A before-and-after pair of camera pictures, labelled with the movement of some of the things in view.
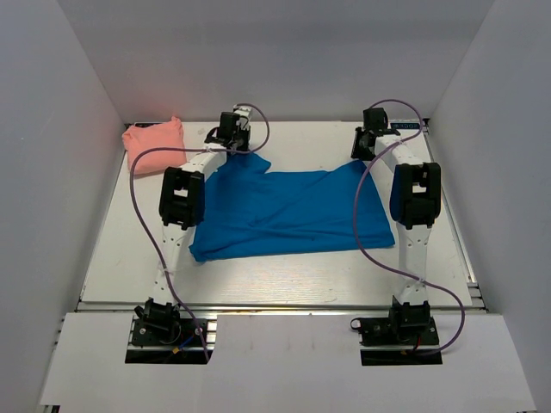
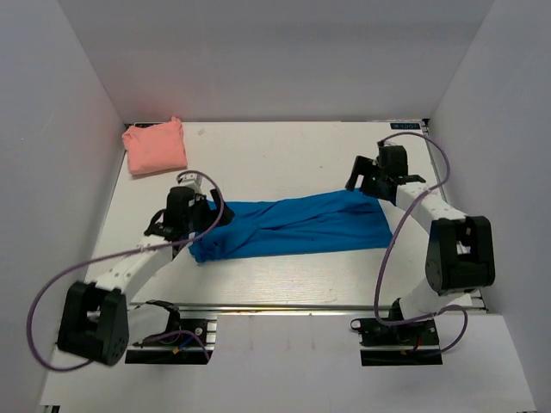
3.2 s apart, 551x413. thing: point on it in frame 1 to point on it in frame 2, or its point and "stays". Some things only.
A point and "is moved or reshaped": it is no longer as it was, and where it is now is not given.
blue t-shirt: x=248 y=212 is moved or reshaped
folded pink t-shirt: x=139 y=137 stays
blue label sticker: x=405 y=126 stays
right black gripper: x=357 y=151 to x=360 y=167
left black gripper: x=246 y=134 to x=213 y=215
